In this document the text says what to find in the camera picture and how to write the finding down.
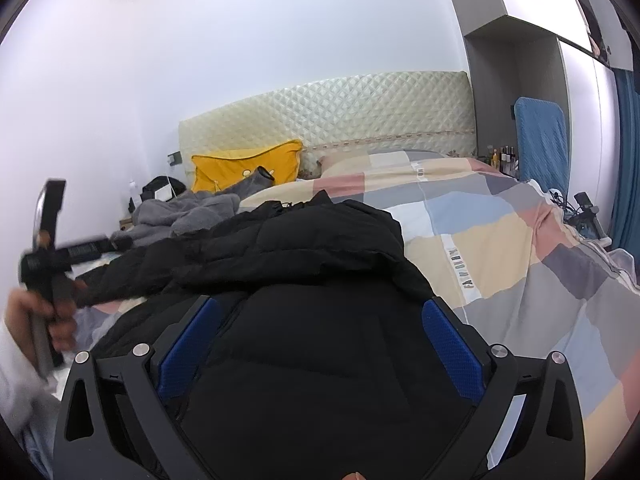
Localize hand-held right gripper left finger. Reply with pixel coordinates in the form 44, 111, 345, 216
52, 295, 223, 480

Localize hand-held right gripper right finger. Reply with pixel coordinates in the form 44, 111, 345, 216
420, 296, 587, 480

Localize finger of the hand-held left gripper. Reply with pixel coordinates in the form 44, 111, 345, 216
65, 236, 135, 263

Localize black puffer jacket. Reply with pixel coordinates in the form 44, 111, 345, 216
75, 191, 501, 480

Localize person's left hand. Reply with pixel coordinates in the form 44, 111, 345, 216
5, 287, 80, 357

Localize grey fleece garment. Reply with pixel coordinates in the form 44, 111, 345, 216
111, 167, 276, 248

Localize black bag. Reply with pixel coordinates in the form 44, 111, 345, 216
141, 176, 188, 203

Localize pastel checked duvet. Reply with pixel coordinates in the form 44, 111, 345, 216
70, 150, 640, 480

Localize yellow pillow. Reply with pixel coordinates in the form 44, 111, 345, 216
191, 140, 304, 195

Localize person's blue jeans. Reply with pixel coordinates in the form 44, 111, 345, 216
20, 410, 57, 480

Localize group of cosmetic bottles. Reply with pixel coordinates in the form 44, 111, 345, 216
477, 144, 519, 174

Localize blue towel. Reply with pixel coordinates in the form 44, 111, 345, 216
514, 96, 572, 201

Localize patterned pillow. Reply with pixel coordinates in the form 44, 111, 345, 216
299, 152, 327, 180

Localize blue curtain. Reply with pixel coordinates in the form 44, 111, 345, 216
610, 67, 640, 281

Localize cream quilted headboard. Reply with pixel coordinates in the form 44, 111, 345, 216
178, 71, 476, 181

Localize grey and white wardrobe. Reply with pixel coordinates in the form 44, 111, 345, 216
462, 0, 640, 253

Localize black camera on stand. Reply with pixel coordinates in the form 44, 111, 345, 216
572, 191, 602, 222

